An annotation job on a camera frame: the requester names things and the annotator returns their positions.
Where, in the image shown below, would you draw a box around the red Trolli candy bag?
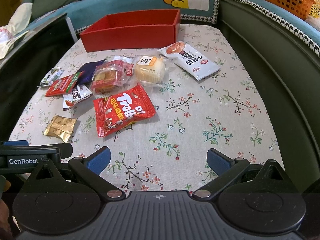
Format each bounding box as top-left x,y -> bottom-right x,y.
93,84 -> 156,138

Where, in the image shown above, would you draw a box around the green white Kapron wafer packet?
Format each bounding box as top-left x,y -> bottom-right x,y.
39,67 -> 64,87

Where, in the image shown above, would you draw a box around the dark glass side table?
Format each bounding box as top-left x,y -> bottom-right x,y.
1,13 -> 77,140

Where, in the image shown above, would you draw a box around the white cloth on sofa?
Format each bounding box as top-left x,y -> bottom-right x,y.
5,2 -> 33,35

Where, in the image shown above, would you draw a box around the white noodle snack packet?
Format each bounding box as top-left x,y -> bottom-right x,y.
158,41 -> 220,81

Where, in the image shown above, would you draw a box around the gold foil snack packet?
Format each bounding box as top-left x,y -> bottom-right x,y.
43,115 -> 77,142

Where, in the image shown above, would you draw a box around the small white red snack packet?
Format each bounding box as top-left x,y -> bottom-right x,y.
62,85 -> 93,111

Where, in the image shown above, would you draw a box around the red crown spicy strip packet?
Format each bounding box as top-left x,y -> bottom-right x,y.
45,72 -> 83,97

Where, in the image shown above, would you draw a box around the red cardboard box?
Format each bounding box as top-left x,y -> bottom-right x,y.
80,9 -> 181,52

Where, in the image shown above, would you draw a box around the blue foil snack packet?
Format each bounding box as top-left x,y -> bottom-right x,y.
76,60 -> 105,86

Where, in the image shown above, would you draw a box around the pink pastry packet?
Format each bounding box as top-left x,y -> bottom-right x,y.
90,56 -> 133,94

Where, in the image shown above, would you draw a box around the teal lion sofa cover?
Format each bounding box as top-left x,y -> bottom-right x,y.
27,0 -> 319,55

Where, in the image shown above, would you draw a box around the steamed cake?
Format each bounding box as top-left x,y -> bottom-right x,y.
126,55 -> 169,86

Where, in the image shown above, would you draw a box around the papers and bags on side table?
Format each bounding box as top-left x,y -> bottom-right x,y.
0,27 -> 28,59

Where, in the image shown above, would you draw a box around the floral tablecloth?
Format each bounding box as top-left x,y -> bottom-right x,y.
10,24 -> 281,192

